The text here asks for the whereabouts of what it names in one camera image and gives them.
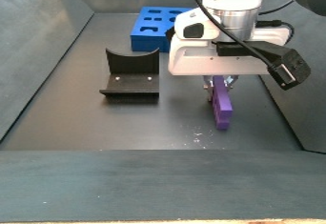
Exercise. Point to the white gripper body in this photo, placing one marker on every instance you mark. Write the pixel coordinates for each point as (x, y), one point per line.
(192, 53)

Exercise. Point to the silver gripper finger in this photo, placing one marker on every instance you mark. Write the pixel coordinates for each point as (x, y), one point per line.
(230, 81)
(208, 86)

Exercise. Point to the purple double-square block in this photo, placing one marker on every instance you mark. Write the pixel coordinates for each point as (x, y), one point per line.
(220, 103)

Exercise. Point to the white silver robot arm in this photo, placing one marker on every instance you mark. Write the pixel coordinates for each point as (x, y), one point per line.
(315, 6)

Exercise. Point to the blue foam shape board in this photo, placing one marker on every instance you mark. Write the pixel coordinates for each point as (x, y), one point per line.
(148, 32)

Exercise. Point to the black curved holder stand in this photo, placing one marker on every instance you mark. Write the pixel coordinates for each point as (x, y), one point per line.
(133, 74)

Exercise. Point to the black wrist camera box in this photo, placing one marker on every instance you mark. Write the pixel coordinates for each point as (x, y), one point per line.
(286, 65)

